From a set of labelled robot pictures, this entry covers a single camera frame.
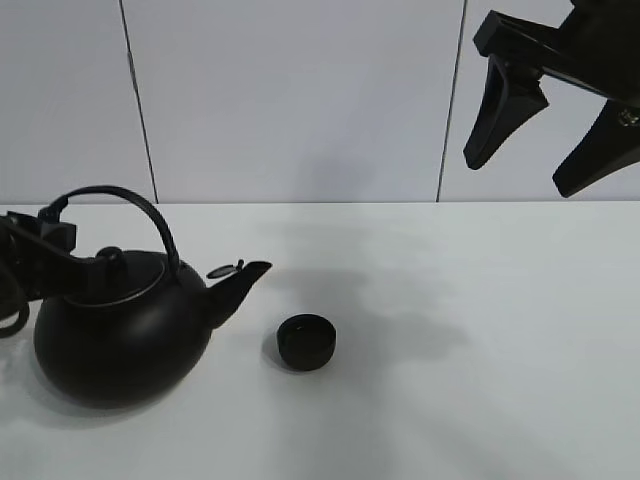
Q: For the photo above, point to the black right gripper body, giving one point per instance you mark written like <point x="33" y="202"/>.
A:
<point x="595" y="48"/>

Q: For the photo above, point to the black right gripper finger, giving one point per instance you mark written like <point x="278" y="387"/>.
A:
<point x="610" y="145"/>
<point x="512" y="96"/>

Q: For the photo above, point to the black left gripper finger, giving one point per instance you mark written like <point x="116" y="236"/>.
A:
<point x="60" y="234"/>
<point x="53" y="272"/>

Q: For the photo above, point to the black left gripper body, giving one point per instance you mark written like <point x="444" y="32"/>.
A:
<point x="24" y="272"/>

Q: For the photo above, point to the black cast iron teapot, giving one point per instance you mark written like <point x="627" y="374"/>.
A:
<point x="139" y="321"/>

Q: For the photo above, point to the small black teacup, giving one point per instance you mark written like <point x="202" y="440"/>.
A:
<point x="306" y="342"/>

